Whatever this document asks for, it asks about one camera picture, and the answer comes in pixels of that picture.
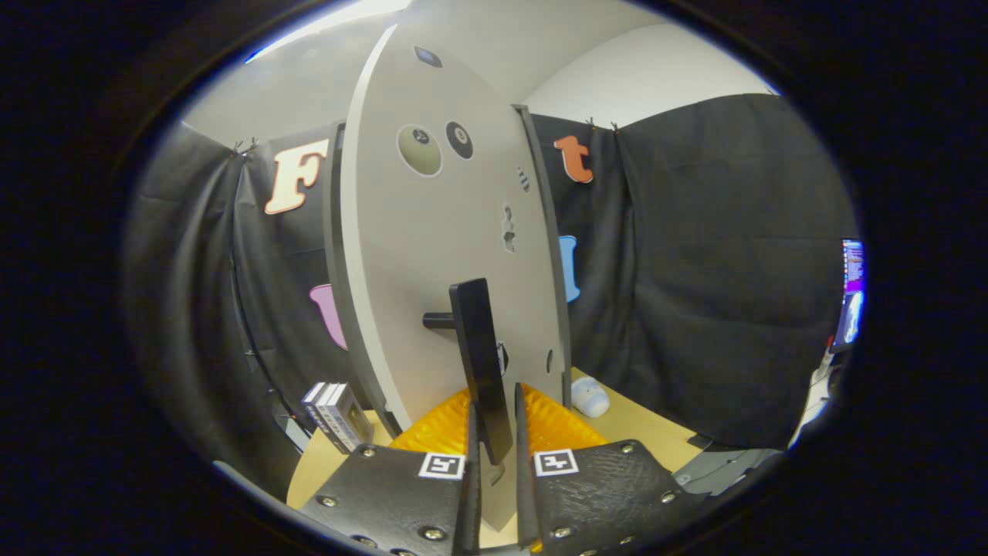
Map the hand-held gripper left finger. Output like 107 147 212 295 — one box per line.
297 386 483 556

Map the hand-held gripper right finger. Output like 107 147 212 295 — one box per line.
515 382 711 555

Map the white cabinet door black handle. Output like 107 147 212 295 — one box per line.
340 23 574 534

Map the small white rounded object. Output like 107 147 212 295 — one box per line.
570 376 611 419

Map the grey cover book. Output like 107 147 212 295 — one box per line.
328 384 377 451

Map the white spine book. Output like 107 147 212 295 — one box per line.
315 382 356 454

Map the dark blue book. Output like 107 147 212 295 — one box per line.
301 381 340 453

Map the black backdrop cloth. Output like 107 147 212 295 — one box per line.
123 93 858 480

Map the dark grey cabinet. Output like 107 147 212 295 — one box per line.
323 104 574 439

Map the computer monitor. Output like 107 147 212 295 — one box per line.
830 238 867 352

